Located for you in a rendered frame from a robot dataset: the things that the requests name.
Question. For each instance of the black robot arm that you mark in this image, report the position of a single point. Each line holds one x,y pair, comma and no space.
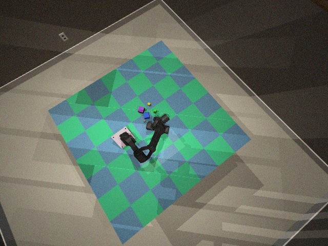
159,127

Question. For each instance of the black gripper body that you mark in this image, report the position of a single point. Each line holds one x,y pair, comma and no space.
148,127

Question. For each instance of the purple block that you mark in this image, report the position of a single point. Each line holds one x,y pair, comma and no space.
141,109

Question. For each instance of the blue cube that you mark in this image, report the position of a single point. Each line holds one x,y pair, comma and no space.
146,115

